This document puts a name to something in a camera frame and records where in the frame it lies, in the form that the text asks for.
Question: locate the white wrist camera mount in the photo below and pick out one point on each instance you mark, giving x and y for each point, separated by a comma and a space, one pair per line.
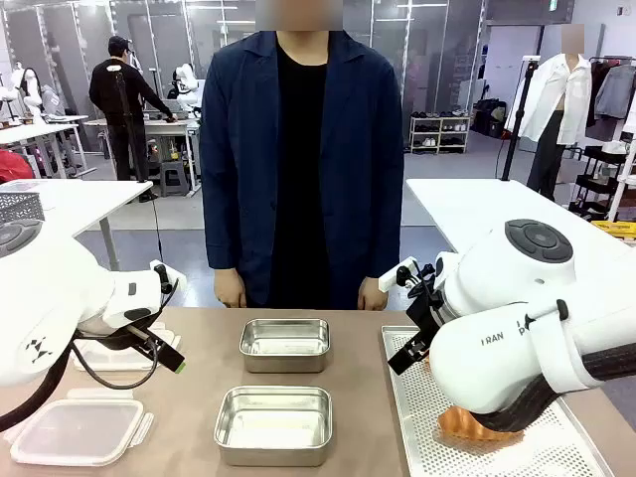
171, 280
390, 279

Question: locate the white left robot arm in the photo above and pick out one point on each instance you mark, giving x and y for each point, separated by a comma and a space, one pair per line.
49, 298

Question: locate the person's left hand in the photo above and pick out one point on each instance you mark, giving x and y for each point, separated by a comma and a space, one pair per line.
372, 295

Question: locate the navy sleeved right forearm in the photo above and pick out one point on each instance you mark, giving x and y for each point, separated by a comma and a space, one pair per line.
221, 228

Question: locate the person in navy jacket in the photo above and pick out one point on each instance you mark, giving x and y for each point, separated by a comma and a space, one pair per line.
238, 149

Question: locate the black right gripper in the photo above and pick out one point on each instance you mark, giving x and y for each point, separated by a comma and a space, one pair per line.
427, 313

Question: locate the navy sleeved left forearm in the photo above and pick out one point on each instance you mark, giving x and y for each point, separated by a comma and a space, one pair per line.
385, 233

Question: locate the yellow plastic crate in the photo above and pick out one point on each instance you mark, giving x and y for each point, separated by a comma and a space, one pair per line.
616, 229

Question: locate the black bag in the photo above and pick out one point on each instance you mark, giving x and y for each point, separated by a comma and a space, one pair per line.
489, 116

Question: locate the grey hanging jacket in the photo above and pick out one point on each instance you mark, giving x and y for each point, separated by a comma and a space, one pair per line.
616, 92

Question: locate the white side table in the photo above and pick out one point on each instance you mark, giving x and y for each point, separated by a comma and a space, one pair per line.
472, 208
89, 199

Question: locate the stainless steel rectangular container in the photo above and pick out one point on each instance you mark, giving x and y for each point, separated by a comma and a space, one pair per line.
284, 343
273, 427

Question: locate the background white desk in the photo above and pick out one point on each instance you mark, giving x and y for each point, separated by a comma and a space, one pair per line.
40, 131

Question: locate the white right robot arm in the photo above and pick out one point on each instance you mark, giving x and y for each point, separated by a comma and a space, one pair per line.
497, 298

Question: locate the grey plastic stool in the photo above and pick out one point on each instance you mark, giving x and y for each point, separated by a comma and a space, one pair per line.
174, 179

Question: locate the person's right hand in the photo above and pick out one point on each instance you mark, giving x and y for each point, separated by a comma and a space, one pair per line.
229, 290

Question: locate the perforated metal baking tray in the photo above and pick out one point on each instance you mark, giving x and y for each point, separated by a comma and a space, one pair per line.
412, 422

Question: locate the clear plastic snap lid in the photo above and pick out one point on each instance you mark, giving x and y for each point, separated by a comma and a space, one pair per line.
74, 432
111, 359

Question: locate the man in black clothes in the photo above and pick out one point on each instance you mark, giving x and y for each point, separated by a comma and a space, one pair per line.
114, 99

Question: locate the grey metal mesh basket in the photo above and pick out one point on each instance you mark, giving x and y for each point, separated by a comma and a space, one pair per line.
20, 206

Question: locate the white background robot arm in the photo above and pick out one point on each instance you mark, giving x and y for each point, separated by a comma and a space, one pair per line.
27, 94
186, 84

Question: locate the red bag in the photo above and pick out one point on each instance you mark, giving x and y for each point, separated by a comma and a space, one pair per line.
12, 166

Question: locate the black utility cart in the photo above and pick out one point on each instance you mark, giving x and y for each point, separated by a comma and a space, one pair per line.
596, 179

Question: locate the golden brown croissant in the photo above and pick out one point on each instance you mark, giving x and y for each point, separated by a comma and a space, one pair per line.
427, 363
467, 427

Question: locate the white shoe rack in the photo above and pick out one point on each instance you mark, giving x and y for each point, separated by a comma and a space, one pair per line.
439, 134

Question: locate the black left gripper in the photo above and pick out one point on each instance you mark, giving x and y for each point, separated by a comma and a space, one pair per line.
144, 339

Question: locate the background work table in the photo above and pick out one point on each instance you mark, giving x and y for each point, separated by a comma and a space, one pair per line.
169, 126

